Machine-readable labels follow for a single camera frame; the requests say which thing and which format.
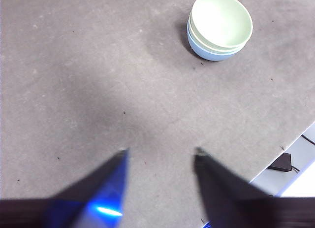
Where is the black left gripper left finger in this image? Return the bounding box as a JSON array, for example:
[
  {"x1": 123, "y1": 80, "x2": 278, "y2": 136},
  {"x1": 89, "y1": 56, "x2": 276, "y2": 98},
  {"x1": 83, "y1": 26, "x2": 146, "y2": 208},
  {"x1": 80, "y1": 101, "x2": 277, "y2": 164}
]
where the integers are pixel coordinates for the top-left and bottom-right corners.
[{"x1": 0, "y1": 148, "x2": 130, "y2": 228}]

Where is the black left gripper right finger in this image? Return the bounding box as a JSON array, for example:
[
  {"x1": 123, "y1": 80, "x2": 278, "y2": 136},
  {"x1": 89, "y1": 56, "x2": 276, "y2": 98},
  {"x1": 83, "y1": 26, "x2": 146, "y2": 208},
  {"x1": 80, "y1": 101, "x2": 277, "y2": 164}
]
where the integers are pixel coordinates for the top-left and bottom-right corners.
[{"x1": 193, "y1": 147, "x2": 315, "y2": 228}]

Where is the blue ribbed bowl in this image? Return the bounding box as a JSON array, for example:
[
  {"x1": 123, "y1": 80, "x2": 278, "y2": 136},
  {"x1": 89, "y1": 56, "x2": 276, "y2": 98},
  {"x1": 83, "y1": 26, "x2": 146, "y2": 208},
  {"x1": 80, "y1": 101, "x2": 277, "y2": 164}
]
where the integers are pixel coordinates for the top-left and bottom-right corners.
[{"x1": 187, "y1": 28, "x2": 243, "y2": 62}]

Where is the green ribbed bowl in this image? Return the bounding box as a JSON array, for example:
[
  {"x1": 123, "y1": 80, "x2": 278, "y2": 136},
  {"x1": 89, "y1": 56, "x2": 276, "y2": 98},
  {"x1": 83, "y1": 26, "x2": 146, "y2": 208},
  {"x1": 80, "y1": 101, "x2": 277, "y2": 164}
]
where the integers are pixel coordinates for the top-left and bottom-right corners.
[
  {"x1": 188, "y1": 16, "x2": 248, "y2": 54},
  {"x1": 191, "y1": 0, "x2": 254, "y2": 48}
]

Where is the black adapter box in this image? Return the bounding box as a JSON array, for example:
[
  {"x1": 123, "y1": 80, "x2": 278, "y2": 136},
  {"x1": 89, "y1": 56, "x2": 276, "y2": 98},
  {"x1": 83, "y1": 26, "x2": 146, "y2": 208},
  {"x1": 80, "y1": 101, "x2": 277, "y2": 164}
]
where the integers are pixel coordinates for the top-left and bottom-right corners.
[{"x1": 267, "y1": 152, "x2": 293, "y2": 173}]

